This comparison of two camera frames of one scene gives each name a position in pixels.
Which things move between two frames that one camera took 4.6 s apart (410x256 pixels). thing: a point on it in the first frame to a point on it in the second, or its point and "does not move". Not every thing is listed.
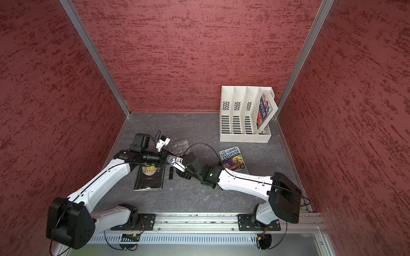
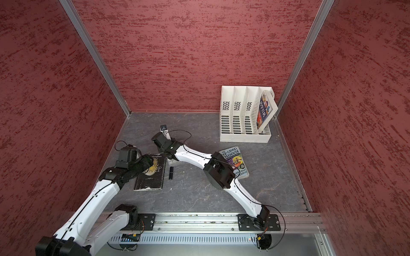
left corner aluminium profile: x=91 y=44 does not move
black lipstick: x=171 y=173 does not move
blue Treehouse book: x=232 y=160 does not move
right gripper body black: x=188 y=174 to x=162 y=149
